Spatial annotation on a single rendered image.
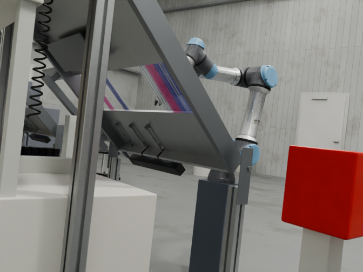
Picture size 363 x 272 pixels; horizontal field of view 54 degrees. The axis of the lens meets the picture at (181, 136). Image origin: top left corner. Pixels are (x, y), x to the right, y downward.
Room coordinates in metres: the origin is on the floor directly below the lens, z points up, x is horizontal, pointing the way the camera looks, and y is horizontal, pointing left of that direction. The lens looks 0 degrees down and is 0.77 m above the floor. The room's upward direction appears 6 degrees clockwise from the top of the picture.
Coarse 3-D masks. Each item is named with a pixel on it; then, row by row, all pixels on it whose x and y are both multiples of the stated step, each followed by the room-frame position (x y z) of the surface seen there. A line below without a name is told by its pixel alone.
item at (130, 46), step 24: (48, 0) 1.15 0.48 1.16; (72, 0) 1.06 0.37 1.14; (120, 0) 0.91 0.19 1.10; (48, 24) 1.27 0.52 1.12; (72, 24) 1.16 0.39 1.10; (120, 24) 0.99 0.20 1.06; (48, 48) 1.32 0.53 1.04; (72, 48) 1.19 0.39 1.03; (120, 48) 1.07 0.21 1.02; (144, 48) 0.99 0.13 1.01; (72, 72) 1.43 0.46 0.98
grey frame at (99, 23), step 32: (96, 0) 0.72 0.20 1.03; (96, 32) 0.72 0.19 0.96; (0, 64) 1.30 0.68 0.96; (96, 64) 0.73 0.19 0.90; (0, 96) 1.29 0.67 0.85; (96, 96) 0.74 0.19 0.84; (0, 128) 1.31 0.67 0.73; (96, 128) 0.74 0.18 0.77; (96, 160) 0.74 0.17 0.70; (64, 256) 0.74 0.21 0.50; (224, 256) 1.06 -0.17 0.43
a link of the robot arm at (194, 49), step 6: (192, 42) 1.56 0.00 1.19; (198, 42) 1.56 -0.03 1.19; (186, 48) 1.56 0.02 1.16; (192, 48) 1.55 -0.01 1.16; (198, 48) 1.56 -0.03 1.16; (186, 54) 1.54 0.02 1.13; (192, 54) 1.54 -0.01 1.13; (198, 54) 1.56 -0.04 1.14; (204, 54) 1.59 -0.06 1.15; (198, 60) 1.58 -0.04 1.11
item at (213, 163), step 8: (128, 144) 1.58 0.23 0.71; (128, 152) 1.54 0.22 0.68; (136, 152) 1.48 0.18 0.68; (144, 152) 1.45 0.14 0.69; (152, 152) 1.41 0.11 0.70; (160, 152) 1.38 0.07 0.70; (168, 152) 1.35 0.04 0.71; (176, 152) 1.32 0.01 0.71; (168, 160) 1.33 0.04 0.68; (176, 160) 1.28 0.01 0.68; (184, 160) 1.25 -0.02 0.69; (192, 160) 1.23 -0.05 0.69; (200, 160) 1.20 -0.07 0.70; (208, 160) 1.18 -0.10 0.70; (216, 160) 1.16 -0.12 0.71; (208, 168) 1.16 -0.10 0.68; (216, 168) 1.13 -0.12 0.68; (224, 168) 1.10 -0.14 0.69
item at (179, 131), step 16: (112, 112) 1.45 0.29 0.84; (128, 112) 1.36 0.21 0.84; (144, 112) 1.27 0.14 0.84; (160, 112) 1.19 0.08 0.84; (176, 112) 1.13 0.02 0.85; (192, 112) 1.07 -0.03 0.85; (128, 128) 1.47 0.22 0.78; (144, 128) 1.37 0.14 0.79; (160, 128) 1.28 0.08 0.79; (176, 128) 1.20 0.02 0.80; (192, 128) 1.13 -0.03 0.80; (176, 144) 1.28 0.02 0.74; (192, 144) 1.20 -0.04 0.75; (208, 144) 1.14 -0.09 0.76
